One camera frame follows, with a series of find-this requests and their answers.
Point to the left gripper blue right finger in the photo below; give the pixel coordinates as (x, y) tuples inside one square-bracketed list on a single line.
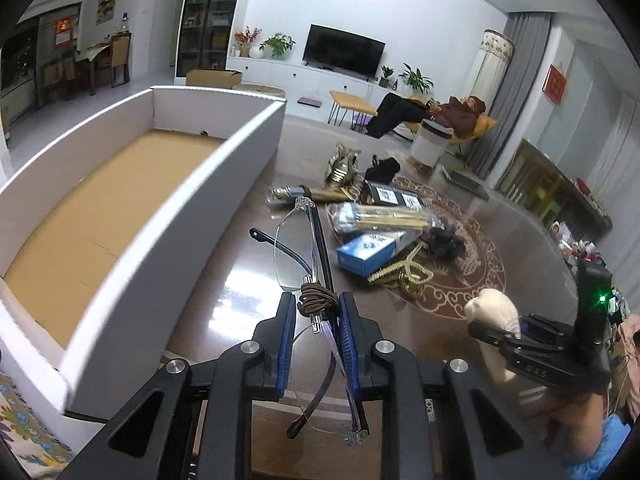
[(438, 421)]

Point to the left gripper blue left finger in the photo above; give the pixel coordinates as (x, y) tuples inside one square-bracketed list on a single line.
[(193, 421)]

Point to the white knit glove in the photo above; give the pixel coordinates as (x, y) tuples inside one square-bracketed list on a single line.
[(496, 310)]

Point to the black lace hair clip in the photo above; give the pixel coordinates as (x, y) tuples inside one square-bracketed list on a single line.
[(445, 244)]

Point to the rimless eyeglasses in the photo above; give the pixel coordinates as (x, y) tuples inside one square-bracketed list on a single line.
[(318, 374)]

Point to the blue white toothpaste box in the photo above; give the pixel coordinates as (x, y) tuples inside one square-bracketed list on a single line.
[(369, 252)]

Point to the black box with labels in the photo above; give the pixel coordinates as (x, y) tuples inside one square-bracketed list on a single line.
[(384, 195)]

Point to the black sock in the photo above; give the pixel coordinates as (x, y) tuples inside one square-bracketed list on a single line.
[(382, 170)]

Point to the silver bow hair clip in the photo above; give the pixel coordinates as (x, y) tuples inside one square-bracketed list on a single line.
[(342, 166)]

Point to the person right hand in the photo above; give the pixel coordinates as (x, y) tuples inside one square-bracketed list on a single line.
[(574, 430)]

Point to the floral sofa cover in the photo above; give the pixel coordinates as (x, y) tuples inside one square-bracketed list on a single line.
[(38, 453)]

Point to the closed grey laptop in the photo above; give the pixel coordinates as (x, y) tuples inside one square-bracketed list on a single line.
[(465, 182)]

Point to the white cardboard storage box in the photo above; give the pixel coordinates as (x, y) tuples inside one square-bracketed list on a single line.
[(106, 231)]

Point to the reclining person in chair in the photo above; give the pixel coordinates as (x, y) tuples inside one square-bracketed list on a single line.
[(458, 115)]

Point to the white standing air conditioner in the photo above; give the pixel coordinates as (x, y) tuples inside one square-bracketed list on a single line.
[(489, 66)]

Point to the round beige pet bed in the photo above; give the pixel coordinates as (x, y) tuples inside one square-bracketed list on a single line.
[(261, 88)]

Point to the wooden side table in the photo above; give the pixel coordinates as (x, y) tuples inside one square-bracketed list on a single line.
[(344, 103)]

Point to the brown cardboard box on floor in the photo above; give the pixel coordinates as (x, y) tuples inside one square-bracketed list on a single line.
[(222, 79)]

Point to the white tv cabinet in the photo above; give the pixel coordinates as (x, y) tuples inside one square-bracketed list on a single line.
[(308, 89)]

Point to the black flat television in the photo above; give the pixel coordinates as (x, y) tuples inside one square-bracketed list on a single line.
[(336, 49)]

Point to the dining table with chairs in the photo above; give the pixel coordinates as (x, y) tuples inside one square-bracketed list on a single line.
[(75, 71)]

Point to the red flower vase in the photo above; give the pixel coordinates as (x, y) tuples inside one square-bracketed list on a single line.
[(245, 38)]

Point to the potted green plant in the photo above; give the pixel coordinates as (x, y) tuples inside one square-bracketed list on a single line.
[(279, 45)]

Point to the black glass display cabinet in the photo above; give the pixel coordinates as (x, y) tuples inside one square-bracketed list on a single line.
[(204, 35)]

